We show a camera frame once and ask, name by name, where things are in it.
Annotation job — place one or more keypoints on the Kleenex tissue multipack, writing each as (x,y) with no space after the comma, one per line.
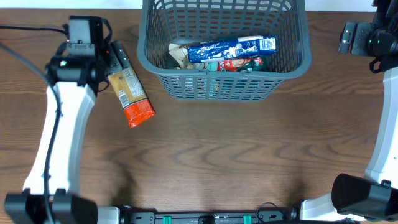
(240,48)

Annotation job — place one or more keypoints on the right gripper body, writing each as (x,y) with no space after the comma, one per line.
(347,37)

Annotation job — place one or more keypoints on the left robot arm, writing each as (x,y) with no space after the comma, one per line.
(51,193)

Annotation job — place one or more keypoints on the green Nescafe coffee bag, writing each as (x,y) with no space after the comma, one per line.
(237,65)

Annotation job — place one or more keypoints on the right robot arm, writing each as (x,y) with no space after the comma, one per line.
(372,197)

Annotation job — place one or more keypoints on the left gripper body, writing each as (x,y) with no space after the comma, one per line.
(112,62)

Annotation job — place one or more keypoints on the beige coffee snack bag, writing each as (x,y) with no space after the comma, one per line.
(180,54)

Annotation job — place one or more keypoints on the orange spaghetti package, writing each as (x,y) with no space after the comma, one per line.
(132,96)

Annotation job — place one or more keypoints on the grey plastic basket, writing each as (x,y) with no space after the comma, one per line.
(194,22)

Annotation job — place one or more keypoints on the light blue small packet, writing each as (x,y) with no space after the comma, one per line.
(212,66)

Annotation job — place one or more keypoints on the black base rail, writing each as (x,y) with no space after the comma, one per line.
(268,215)

